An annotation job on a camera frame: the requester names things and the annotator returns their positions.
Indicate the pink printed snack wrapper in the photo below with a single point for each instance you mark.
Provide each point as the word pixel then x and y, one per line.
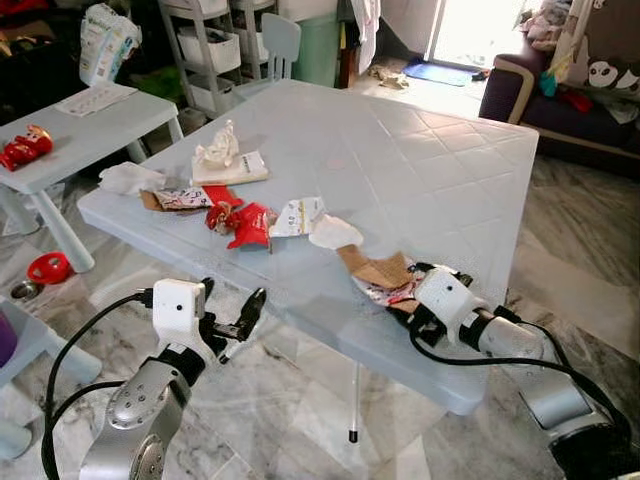
pixel 378 293

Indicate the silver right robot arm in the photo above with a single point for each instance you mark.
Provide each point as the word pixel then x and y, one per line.
pixel 550 385

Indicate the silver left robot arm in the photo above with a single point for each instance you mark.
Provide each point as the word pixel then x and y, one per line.
pixel 135 410

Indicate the green rubbish bin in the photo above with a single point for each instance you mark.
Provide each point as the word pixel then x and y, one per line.
pixel 320 50

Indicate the brown cardboard piece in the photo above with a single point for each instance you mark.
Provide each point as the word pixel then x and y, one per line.
pixel 378 268

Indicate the crumpled red wrapper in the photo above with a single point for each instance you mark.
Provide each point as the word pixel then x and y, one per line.
pixel 250 225

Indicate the small white tissue piece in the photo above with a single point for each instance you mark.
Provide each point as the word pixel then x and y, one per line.
pixel 335 233

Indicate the brown and white snack wrapper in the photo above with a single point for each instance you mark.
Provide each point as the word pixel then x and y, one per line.
pixel 180 198

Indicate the white printed paper wrapper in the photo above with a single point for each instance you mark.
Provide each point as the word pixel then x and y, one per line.
pixel 298 215

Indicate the large light blue plastic table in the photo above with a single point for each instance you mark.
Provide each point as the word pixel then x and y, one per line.
pixel 400 170

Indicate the flat white tissue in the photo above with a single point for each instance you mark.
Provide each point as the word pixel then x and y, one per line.
pixel 130 178

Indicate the crumpled white tissue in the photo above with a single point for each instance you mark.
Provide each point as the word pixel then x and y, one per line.
pixel 218 148

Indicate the red plastic bowl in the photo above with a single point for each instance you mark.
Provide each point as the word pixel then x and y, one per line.
pixel 48 268

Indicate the light blue plastic stool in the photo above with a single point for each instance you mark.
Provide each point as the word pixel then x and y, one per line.
pixel 40 350

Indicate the purple sofa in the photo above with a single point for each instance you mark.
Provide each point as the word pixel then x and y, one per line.
pixel 520 105

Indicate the metal bowl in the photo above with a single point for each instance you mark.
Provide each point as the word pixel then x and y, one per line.
pixel 25 290

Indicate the blue door mat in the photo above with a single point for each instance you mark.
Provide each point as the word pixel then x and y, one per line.
pixel 438 74

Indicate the small light blue plastic table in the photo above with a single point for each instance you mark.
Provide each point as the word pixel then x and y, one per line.
pixel 85 135

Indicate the beige slippers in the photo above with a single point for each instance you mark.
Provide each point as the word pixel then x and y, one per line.
pixel 388 78

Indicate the purple object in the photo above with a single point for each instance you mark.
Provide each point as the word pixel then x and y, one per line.
pixel 6 340

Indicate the green bag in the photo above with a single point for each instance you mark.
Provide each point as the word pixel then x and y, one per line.
pixel 160 85

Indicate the white printed paper sheet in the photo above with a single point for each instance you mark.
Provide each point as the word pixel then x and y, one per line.
pixel 95 100

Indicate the red snack packet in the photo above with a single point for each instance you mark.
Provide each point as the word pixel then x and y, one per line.
pixel 25 148

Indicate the white shelving rack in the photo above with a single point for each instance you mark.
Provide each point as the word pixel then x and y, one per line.
pixel 205 50

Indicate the white hanging cloth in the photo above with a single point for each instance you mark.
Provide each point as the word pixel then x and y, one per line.
pixel 366 35

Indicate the panda print cushion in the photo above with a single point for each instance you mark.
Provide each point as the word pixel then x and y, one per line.
pixel 610 75

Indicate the light blue plastic chair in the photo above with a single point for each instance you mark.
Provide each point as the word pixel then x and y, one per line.
pixel 280 40

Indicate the grey plush toy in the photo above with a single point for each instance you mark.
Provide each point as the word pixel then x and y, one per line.
pixel 545 25

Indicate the white diaper package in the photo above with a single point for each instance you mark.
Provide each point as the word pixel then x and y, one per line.
pixel 108 45

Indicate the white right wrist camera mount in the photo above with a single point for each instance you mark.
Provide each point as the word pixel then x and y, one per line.
pixel 445 298

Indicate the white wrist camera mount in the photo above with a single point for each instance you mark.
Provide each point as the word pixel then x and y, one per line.
pixel 445 298
pixel 178 308

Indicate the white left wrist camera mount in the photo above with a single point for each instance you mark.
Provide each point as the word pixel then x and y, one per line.
pixel 178 308

